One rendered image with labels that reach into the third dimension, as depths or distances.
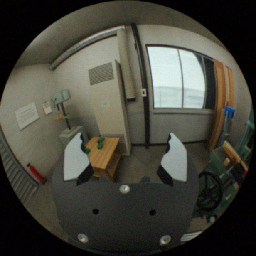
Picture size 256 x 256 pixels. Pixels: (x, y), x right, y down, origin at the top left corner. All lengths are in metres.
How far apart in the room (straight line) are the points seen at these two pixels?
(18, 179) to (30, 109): 1.59
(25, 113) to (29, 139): 0.58
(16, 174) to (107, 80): 2.65
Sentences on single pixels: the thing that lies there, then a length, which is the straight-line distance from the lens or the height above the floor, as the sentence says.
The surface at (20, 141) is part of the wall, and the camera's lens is 2.29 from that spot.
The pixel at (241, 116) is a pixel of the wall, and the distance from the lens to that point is 3.26.
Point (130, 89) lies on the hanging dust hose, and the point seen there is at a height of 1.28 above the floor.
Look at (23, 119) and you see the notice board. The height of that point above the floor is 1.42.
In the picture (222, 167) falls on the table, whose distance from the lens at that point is 0.72.
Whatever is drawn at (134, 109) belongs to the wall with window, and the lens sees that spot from 1.55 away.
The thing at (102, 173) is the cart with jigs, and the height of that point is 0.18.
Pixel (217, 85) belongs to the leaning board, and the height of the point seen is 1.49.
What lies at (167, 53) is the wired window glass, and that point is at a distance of 1.79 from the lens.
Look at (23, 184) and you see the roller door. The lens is 2.52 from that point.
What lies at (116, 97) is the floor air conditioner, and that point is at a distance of 1.26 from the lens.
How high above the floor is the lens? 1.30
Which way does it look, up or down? 27 degrees down
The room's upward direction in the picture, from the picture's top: 8 degrees counter-clockwise
